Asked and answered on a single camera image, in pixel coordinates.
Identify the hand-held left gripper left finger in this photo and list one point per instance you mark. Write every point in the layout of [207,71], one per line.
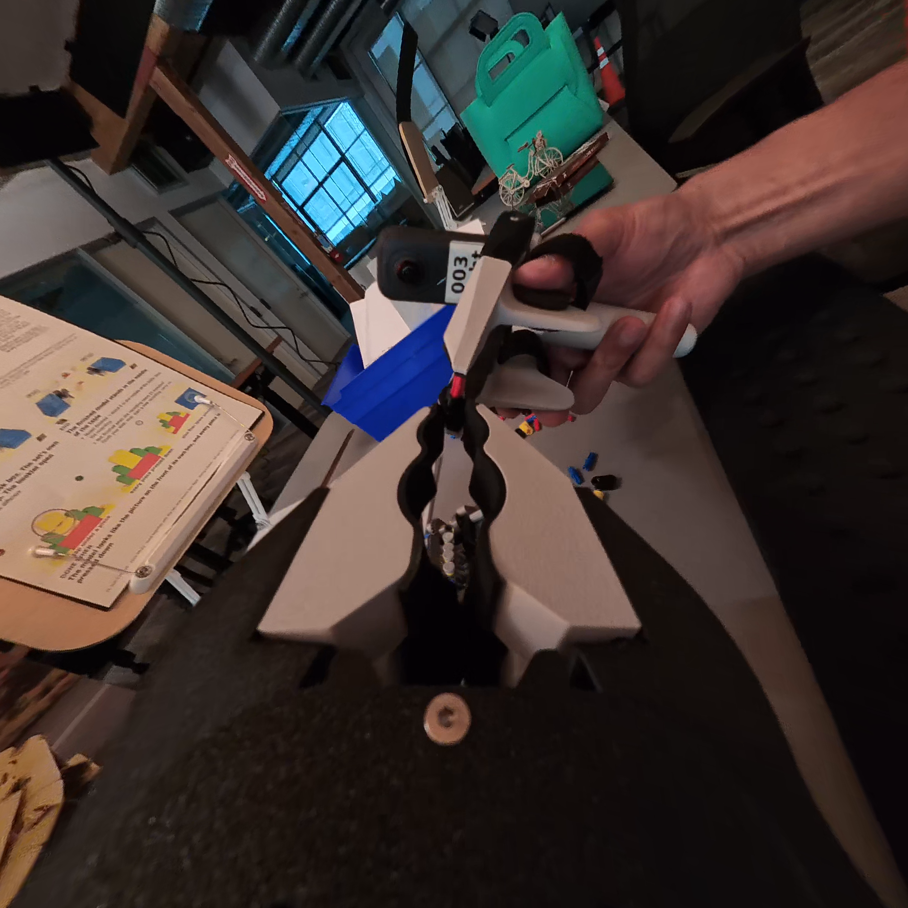
[333,567]

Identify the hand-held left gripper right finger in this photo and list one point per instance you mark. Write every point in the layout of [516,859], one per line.
[567,567]

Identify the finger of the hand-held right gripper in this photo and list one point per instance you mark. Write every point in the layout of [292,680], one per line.
[479,312]

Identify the lego car chassis model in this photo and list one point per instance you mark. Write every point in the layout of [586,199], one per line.
[450,546]

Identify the black lego set box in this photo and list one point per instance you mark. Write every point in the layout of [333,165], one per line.
[28,780]

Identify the person's right hand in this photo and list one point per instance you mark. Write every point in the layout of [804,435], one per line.
[660,262]

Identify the miniature white bicycle model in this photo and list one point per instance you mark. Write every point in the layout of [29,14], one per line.
[528,167]

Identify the brown wooden case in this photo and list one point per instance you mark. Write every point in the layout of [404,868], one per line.
[574,170]

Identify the white paper bags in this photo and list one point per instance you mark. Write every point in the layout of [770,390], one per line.
[379,319]

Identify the teal flat board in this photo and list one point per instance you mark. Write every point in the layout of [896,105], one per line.
[596,183]

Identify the white metal stand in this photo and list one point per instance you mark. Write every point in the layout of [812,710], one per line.
[250,494]

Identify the blue plastic bin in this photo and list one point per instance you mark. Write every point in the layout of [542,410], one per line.
[397,390]

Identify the beige board on stand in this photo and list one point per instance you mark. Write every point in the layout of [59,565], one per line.
[415,159]

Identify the green felt bag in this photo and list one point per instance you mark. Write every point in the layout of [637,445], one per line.
[532,92]

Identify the large grid window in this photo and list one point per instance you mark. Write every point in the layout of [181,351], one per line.
[333,170]

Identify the orange traffic cone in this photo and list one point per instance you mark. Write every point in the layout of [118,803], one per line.
[610,74]

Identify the wooden instruction board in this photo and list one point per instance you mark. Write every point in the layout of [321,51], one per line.
[106,461]

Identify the black office chair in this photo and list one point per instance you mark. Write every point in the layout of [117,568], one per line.
[709,64]

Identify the black perforated chair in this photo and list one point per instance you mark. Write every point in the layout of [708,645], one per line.
[816,461]

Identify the wooden support beam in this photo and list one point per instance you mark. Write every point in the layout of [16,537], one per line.
[213,142]

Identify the black metal pole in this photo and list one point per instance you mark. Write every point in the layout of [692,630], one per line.
[142,238]

